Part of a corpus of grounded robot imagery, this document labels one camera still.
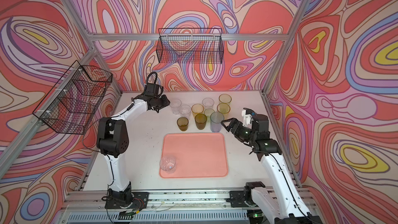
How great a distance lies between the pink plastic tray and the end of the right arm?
269 millimetres

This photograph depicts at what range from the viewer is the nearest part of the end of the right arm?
53cm

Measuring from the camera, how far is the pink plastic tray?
830 millimetres
